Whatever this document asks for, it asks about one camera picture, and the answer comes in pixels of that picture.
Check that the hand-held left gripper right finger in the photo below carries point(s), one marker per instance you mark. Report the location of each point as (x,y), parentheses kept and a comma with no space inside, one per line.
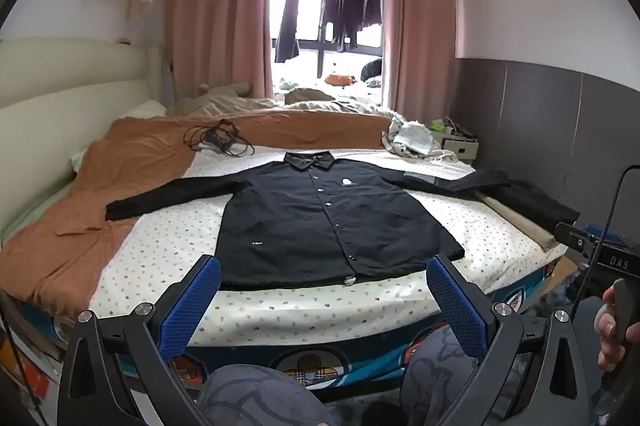
(457,306)

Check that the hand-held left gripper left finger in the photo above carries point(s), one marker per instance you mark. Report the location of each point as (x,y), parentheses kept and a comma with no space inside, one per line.
(192,306)

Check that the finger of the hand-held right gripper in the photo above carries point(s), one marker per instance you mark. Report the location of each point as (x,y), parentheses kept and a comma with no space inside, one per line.
(575,238)

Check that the black button shirt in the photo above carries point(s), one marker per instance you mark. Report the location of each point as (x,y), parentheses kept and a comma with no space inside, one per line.
(300,216)

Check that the person's right hand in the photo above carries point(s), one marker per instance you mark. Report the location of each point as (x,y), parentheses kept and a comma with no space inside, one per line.
(607,331)

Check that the beige folded cloth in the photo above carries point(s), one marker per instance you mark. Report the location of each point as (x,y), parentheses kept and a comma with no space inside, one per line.
(525,221)

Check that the black folded garment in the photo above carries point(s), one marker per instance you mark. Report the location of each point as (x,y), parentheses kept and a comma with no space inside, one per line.
(540,198)

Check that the floral white bed sheet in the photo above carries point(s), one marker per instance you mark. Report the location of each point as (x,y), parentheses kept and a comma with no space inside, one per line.
(165,256)

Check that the person's knees in grey trousers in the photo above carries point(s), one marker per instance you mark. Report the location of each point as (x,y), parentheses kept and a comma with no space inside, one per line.
(440,371)

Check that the person's left leg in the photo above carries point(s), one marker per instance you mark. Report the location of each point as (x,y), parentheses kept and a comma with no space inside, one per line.
(250,396)

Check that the white nightstand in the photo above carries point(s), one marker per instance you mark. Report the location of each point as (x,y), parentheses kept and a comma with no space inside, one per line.
(462,149)

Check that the brown blanket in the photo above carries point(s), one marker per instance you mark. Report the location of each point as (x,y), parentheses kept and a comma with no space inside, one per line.
(100,186)

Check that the pale patterned tasseled blanket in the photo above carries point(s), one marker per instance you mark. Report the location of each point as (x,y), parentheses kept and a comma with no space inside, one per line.
(415,138)

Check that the green item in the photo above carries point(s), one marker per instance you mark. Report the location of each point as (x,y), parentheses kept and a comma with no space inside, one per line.
(438,124)

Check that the light green sheet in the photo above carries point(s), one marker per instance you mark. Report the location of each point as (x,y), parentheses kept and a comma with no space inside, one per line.
(35,206)

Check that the beige duvet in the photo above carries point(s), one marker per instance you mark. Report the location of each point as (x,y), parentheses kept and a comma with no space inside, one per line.
(240,100)

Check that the orange object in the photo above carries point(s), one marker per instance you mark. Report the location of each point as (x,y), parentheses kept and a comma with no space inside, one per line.
(340,79)

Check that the cream padded headboard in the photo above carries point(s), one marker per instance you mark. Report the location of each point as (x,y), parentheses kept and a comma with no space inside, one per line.
(65,70)

